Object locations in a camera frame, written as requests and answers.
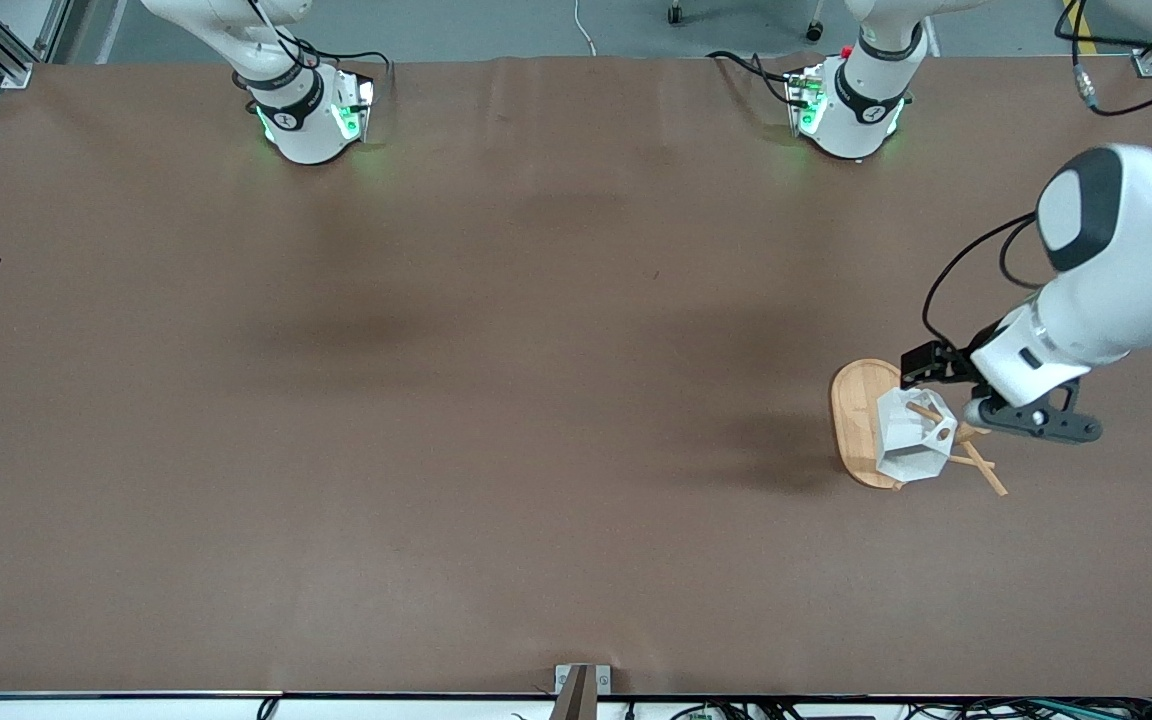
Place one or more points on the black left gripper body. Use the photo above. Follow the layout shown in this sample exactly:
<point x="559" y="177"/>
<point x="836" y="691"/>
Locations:
<point x="948" y="366"/>

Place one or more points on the white faceted cup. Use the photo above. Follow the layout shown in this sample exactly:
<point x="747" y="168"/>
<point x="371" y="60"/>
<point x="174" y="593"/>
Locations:
<point x="901" y="440"/>

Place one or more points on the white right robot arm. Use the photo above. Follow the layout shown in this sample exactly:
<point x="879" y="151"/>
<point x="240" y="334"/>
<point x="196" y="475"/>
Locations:
<point x="301" y="130"/>

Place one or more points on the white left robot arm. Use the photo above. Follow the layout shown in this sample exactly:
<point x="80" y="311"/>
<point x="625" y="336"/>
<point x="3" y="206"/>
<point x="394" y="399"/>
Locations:
<point x="1116" y="290"/>

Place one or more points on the wooden cup rack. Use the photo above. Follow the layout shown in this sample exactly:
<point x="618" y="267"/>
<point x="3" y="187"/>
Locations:
<point x="856" y="410"/>

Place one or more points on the brown table cover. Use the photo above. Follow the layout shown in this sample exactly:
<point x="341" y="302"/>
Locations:
<point x="536" y="400"/>

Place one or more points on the aluminium corner bracket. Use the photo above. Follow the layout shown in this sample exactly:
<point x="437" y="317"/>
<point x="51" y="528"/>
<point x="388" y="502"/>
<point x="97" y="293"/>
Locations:
<point x="1148" y="64"/>

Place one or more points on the metal camera bracket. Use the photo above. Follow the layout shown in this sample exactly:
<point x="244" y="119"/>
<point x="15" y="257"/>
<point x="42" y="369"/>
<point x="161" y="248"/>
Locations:
<point x="581" y="695"/>

